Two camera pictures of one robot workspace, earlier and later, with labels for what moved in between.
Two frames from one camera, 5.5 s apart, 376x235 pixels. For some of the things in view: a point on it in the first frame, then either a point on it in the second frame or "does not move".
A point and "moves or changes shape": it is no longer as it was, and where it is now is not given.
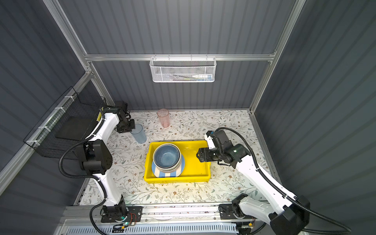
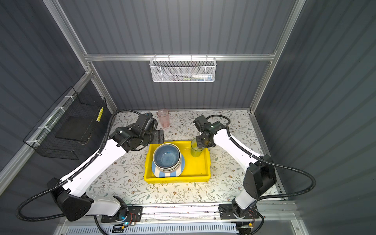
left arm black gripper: (131, 123) → (158, 136)
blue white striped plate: (177, 172) does not move
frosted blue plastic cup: (138, 133) moves or changes shape
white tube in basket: (208, 77) does not move
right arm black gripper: (206, 157) → (199, 144)
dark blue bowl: (167, 156) does not move
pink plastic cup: (163, 114) does not move
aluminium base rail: (157, 220) does not move
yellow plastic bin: (194, 171) does not move
